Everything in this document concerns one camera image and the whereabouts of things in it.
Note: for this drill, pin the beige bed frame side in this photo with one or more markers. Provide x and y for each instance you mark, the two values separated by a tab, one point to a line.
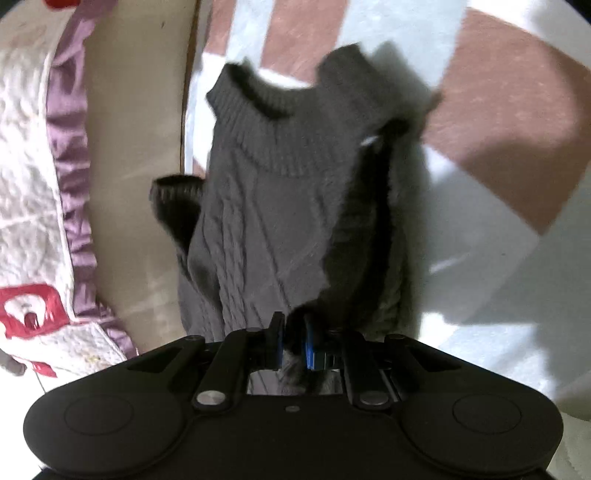
135	69

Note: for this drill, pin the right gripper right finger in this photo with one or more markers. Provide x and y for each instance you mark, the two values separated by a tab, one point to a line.
364	378

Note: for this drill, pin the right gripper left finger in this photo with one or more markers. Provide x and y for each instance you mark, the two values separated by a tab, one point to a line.
240	354

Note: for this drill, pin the quilted bear print bedspread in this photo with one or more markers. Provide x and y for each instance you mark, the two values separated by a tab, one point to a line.
51	318

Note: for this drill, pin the checkered floor rug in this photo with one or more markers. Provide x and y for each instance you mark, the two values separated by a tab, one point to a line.
496	185

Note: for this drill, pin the dark grey knit sweater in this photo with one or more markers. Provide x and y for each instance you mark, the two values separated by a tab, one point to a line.
300	211

